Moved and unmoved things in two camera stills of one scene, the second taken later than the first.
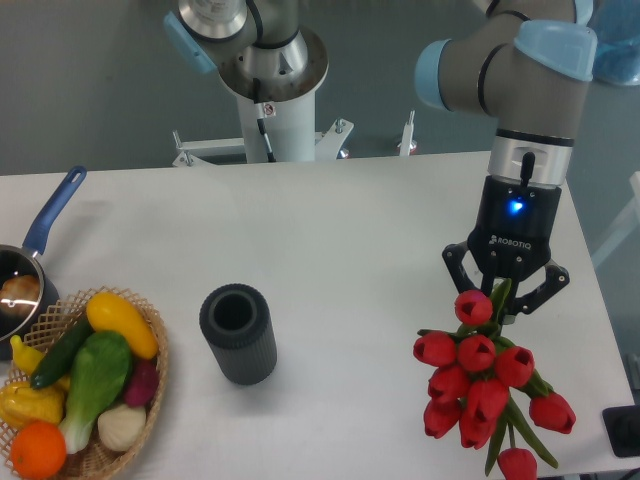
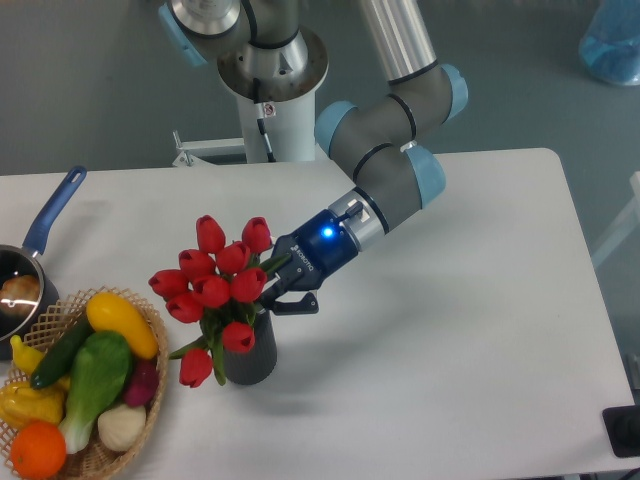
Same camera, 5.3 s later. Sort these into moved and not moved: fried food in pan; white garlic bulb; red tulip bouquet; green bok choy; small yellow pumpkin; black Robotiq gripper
Moved: black Robotiq gripper; red tulip bouquet
Not moved: fried food in pan; white garlic bulb; small yellow pumpkin; green bok choy
